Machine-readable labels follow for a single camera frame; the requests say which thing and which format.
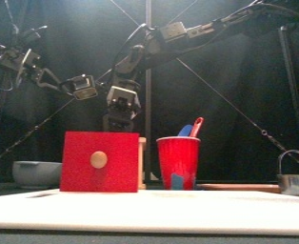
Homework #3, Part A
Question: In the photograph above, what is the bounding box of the white plastic cutting board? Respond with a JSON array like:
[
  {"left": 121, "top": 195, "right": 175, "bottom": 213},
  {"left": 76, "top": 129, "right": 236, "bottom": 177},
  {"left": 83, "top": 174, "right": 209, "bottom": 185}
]
[{"left": 0, "top": 188, "right": 299, "bottom": 237}]

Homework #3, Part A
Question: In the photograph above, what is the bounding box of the red box with wooden knob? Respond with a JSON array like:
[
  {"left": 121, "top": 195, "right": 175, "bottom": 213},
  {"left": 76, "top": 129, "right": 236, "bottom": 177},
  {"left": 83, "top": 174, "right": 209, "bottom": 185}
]
[{"left": 59, "top": 131, "right": 149, "bottom": 193}]

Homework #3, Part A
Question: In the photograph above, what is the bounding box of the blue plastic utensil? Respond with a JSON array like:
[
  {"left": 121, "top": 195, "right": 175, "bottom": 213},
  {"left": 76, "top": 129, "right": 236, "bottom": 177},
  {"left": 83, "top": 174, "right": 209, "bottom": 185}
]
[{"left": 176, "top": 124, "right": 195, "bottom": 138}]

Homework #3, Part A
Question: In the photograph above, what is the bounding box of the red plastic cup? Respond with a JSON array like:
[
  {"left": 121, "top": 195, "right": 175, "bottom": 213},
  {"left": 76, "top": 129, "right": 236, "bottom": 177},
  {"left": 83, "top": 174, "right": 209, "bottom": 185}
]
[{"left": 155, "top": 135, "right": 203, "bottom": 191}]

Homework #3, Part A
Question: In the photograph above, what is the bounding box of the grey ceramic bowl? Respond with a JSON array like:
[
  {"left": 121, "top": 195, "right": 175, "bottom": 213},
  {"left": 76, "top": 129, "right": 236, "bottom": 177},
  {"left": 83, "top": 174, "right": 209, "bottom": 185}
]
[{"left": 12, "top": 160, "right": 64, "bottom": 188}]

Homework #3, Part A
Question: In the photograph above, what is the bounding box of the wooden rolling pin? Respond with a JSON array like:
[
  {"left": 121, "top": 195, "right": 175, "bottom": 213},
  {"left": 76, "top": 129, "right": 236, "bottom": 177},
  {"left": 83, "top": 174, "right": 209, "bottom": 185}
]
[{"left": 196, "top": 183, "right": 283, "bottom": 194}]

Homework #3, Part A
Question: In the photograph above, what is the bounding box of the vertical metal frame pole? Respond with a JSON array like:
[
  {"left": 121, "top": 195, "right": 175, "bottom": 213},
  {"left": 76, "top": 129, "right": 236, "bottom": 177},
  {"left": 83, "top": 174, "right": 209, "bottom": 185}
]
[{"left": 144, "top": 0, "right": 153, "bottom": 183}]

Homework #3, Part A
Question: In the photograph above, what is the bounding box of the dark metal frame post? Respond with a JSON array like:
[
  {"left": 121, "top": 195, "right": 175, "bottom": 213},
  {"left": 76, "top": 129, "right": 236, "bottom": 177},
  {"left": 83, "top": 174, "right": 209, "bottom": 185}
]
[{"left": 279, "top": 24, "right": 299, "bottom": 152}]

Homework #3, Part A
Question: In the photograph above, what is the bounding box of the metal pot with bail handle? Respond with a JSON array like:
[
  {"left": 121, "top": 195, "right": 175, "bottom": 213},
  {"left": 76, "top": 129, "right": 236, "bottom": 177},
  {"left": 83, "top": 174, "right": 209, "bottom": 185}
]
[{"left": 276, "top": 149, "right": 299, "bottom": 197}]

